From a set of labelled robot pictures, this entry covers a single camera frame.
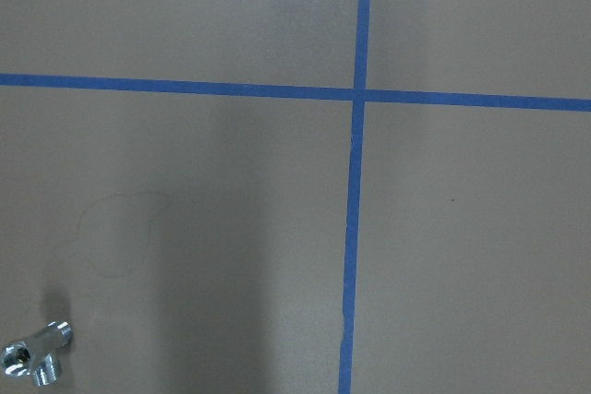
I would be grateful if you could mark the chrome tee valve fitting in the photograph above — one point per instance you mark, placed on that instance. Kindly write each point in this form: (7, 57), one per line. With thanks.
(36, 356)

